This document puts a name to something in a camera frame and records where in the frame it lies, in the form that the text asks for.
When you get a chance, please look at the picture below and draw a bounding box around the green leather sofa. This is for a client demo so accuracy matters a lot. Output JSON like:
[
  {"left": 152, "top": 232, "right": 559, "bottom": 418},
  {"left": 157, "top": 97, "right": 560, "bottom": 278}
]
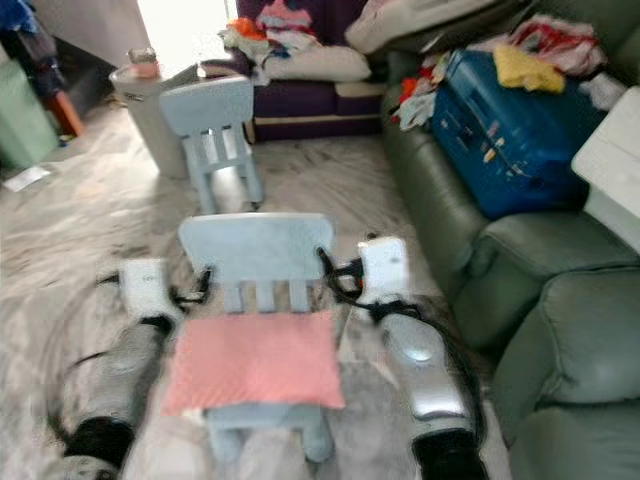
[{"left": 380, "top": 0, "right": 640, "bottom": 480}]

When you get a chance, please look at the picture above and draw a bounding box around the small pink cup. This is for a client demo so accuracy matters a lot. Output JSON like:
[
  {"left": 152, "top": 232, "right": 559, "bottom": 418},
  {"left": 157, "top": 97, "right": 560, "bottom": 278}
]
[{"left": 127, "top": 47, "right": 161, "bottom": 80}]

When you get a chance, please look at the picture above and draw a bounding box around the white paper sheet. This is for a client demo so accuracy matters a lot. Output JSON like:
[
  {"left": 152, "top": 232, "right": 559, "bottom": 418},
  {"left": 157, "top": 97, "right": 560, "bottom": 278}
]
[{"left": 5, "top": 165, "right": 53, "bottom": 193}]

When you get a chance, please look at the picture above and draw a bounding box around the purple sofa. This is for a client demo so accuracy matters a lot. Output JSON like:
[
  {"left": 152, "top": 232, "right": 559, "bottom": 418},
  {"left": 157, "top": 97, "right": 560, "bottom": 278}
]
[{"left": 200, "top": 0, "right": 391, "bottom": 143}]

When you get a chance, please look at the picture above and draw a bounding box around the mixed clothes pile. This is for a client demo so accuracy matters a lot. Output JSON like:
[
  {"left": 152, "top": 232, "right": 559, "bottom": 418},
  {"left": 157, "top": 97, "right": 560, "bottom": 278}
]
[{"left": 220, "top": 0, "right": 316, "bottom": 59}]

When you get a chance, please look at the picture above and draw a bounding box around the pink dotted pillow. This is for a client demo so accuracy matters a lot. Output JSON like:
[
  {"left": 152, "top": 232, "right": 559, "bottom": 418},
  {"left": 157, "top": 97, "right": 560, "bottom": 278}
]
[{"left": 162, "top": 310, "right": 346, "bottom": 417}]

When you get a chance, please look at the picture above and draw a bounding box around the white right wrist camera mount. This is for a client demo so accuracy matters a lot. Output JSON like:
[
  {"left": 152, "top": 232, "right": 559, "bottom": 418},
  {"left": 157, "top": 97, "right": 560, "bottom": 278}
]
[{"left": 358, "top": 235, "right": 411, "bottom": 306}]

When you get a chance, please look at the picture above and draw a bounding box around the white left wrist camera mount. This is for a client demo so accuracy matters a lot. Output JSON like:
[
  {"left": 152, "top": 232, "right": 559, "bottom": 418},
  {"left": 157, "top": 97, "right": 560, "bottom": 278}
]
[{"left": 117, "top": 258, "right": 179, "bottom": 323}]

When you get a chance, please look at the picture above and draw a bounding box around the white box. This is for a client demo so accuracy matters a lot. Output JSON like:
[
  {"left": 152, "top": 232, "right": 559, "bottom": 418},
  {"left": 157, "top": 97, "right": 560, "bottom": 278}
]
[{"left": 571, "top": 112, "right": 640, "bottom": 251}]

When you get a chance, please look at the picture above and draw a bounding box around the beige cushion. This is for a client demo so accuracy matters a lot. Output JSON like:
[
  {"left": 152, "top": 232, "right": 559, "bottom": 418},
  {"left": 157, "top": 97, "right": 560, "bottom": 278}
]
[{"left": 345, "top": 0, "right": 526, "bottom": 54}]

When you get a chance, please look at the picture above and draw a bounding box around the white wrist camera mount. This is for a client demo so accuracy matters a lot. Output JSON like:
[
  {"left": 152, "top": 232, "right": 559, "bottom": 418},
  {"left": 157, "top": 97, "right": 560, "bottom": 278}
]
[
  {"left": 117, "top": 258, "right": 179, "bottom": 323},
  {"left": 358, "top": 235, "right": 411, "bottom": 306}
]

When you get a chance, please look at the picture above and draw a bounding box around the pale green box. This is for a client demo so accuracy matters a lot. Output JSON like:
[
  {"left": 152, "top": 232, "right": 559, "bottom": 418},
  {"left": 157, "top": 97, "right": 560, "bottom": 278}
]
[{"left": 0, "top": 55, "right": 61, "bottom": 171}]

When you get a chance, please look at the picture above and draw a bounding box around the white pillow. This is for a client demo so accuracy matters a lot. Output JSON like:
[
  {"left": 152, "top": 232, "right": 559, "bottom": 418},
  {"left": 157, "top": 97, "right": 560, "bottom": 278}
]
[{"left": 260, "top": 45, "right": 373, "bottom": 83}]

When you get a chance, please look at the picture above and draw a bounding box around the small white cloth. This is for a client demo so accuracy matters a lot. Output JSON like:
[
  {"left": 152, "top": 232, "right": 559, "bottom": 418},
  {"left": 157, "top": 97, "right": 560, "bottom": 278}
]
[{"left": 582, "top": 72, "right": 629, "bottom": 112}]

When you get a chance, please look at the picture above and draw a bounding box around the yellow cloth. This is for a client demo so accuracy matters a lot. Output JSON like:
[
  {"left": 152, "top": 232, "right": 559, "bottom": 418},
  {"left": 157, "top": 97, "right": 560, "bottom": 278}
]
[{"left": 493, "top": 43, "right": 568, "bottom": 95}]

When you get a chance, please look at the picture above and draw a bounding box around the grey side table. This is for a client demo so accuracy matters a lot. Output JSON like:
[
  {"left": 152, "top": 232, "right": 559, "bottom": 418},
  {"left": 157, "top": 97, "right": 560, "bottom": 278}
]
[{"left": 110, "top": 62, "right": 201, "bottom": 181}]

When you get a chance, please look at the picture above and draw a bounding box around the orange and white clothes heap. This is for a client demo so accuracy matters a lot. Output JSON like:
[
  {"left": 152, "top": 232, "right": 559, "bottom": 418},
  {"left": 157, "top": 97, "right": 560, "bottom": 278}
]
[{"left": 393, "top": 52, "right": 453, "bottom": 132}]

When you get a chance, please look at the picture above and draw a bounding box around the light blue kids chair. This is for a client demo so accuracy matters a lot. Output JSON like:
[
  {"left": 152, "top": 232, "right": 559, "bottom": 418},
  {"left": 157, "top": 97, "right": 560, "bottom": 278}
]
[
  {"left": 178, "top": 213, "right": 336, "bottom": 463},
  {"left": 159, "top": 76, "right": 266, "bottom": 215}
]

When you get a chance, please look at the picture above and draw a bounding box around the red and white garment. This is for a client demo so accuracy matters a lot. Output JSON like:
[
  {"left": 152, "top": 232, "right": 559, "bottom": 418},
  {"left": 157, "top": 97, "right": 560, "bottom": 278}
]
[{"left": 505, "top": 13, "right": 611, "bottom": 79}]

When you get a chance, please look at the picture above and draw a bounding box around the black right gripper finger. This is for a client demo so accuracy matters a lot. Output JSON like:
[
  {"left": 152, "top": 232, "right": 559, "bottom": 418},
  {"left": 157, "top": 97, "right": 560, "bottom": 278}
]
[{"left": 317, "top": 247, "right": 346, "bottom": 296}]

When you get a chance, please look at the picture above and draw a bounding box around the blue hard suitcase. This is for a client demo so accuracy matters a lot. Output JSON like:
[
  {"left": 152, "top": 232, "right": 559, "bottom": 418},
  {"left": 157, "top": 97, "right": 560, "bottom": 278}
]
[{"left": 430, "top": 48, "right": 611, "bottom": 220}]

